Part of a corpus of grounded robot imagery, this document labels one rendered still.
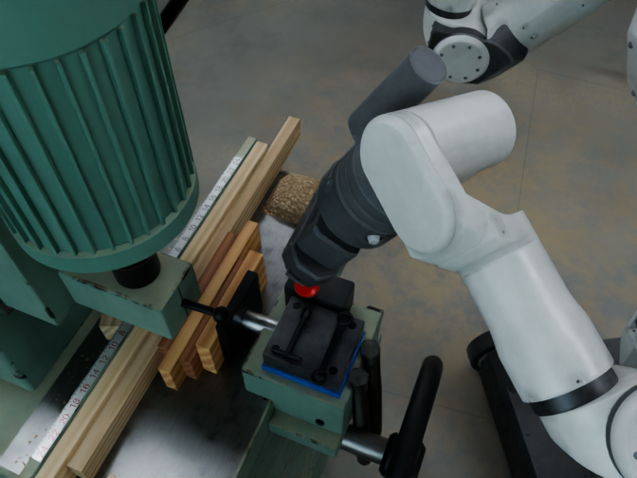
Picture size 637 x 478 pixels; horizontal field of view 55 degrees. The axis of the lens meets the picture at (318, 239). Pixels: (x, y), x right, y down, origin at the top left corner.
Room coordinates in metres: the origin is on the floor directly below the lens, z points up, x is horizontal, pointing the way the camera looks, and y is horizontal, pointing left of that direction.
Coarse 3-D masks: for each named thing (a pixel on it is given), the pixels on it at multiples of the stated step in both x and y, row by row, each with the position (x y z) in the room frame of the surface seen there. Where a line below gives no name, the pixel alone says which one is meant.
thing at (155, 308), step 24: (168, 264) 0.39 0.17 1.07; (72, 288) 0.38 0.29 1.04; (96, 288) 0.36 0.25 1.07; (120, 288) 0.36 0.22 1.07; (144, 288) 0.36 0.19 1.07; (168, 288) 0.36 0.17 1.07; (192, 288) 0.38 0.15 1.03; (120, 312) 0.35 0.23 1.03; (144, 312) 0.34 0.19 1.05; (168, 312) 0.34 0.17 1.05; (168, 336) 0.33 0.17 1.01
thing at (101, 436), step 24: (288, 120) 0.77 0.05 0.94; (288, 144) 0.73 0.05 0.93; (264, 168) 0.66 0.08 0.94; (264, 192) 0.64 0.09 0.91; (240, 216) 0.57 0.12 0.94; (216, 240) 0.52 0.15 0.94; (144, 360) 0.33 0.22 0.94; (120, 384) 0.30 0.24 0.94; (144, 384) 0.31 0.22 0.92; (120, 408) 0.27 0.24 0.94; (96, 432) 0.24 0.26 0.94; (120, 432) 0.26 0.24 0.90; (72, 456) 0.22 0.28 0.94; (96, 456) 0.22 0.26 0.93
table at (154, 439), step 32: (288, 224) 0.58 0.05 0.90; (160, 384) 0.32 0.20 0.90; (192, 384) 0.32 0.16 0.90; (224, 384) 0.32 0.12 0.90; (160, 416) 0.28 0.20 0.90; (192, 416) 0.28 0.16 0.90; (224, 416) 0.28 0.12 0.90; (256, 416) 0.28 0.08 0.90; (288, 416) 0.29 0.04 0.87; (128, 448) 0.24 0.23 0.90; (160, 448) 0.24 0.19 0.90; (192, 448) 0.24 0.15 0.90; (224, 448) 0.24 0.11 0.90; (256, 448) 0.25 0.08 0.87; (320, 448) 0.25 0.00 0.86
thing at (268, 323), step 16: (256, 272) 0.43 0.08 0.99; (240, 288) 0.41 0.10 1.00; (256, 288) 0.42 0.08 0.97; (240, 304) 0.38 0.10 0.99; (256, 304) 0.42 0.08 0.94; (240, 320) 0.38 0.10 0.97; (256, 320) 0.38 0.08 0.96; (272, 320) 0.38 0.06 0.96; (224, 336) 0.35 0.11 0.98; (240, 336) 0.37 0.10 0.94; (224, 352) 0.35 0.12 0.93
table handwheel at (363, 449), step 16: (432, 368) 0.33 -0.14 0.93; (416, 384) 0.30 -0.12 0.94; (432, 384) 0.30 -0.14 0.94; (416, 400) 0.28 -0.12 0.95; (432, 400) 0.28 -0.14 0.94; (416, 416) 0.26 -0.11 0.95; (352, 432) 0.28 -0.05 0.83; (368, 432) 0.28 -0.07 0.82; (400, 432) 0.24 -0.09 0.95; (416, 432) 0.24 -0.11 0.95; (352, 448) 0.26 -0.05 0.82; (368, 448) 0.26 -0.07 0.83; (384, 448) 0.26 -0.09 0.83; (400, 448) 0.22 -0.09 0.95; (416, 448) 0.22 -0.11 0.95; (384, 464) 0.24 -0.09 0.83; (400, 464) 0.21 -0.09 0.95; (416, 464) 0.24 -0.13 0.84
